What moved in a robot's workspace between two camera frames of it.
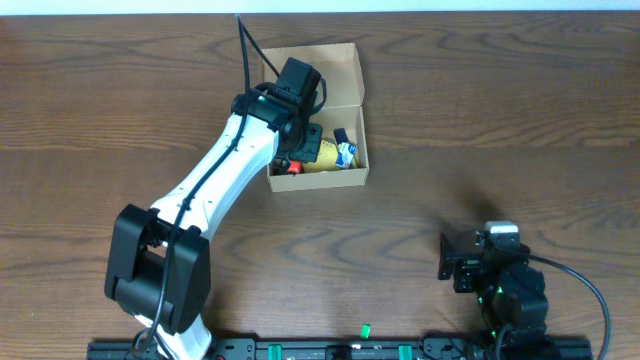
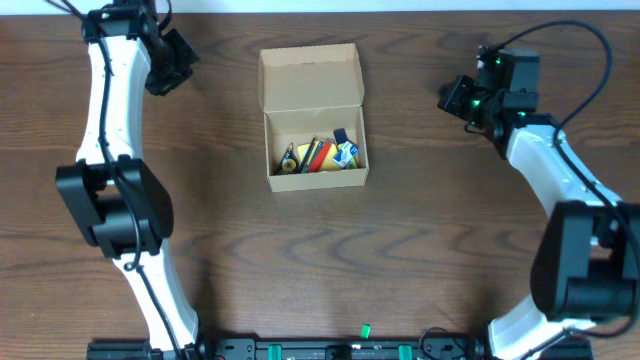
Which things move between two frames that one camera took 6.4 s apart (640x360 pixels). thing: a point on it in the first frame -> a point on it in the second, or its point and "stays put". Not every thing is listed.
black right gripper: [467, 266] -> [448, 101]
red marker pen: [295, 166] -> [317, 161]
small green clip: [366, 331] stays put
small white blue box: [345, 153] stays put
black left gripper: [312, 147] -> [161, 78]
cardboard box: [343, 108] stays put
